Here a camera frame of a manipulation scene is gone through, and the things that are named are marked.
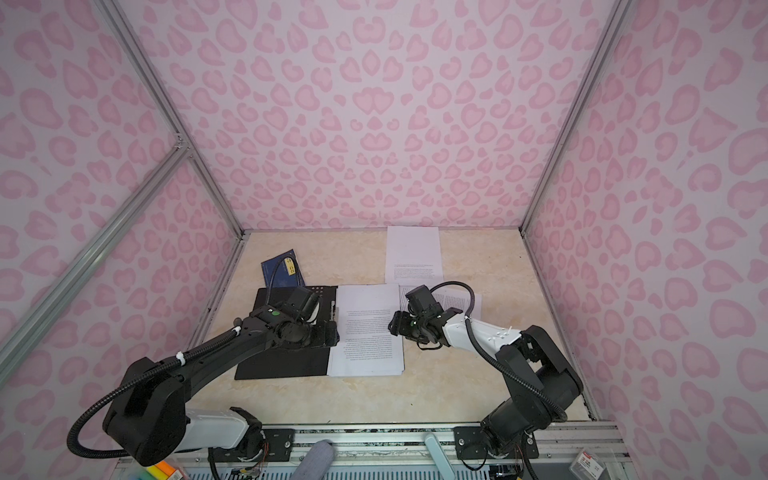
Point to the light blue tool handle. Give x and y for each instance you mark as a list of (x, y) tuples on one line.
[(439, 457)]

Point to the red white label box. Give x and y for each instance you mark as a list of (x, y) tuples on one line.
[(586, 466)]

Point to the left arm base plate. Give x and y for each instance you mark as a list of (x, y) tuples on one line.
[(271, 445)]

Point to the blue booklet yellow label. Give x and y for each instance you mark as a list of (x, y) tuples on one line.
[(282, 271)]

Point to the red folder black inside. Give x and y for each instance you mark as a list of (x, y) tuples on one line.
[(273, 307)]

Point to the text paper sheet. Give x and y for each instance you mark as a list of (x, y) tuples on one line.
[(366, 347)]

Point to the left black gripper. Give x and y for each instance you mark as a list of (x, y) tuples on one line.
[(325, 338)]

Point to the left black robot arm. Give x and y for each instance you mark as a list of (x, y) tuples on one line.
[(146, 417)]

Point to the grey foam roller handle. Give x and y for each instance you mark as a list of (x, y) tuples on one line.
[(316, 463)]

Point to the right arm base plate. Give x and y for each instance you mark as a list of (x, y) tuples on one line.
[(474, 443)]

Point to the highlighter pens box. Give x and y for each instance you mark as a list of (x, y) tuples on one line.
[(160, 471)]

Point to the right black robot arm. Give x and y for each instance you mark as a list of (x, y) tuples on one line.
[(541, 383)]

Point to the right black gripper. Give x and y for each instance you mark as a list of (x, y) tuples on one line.
[(399, 326)]

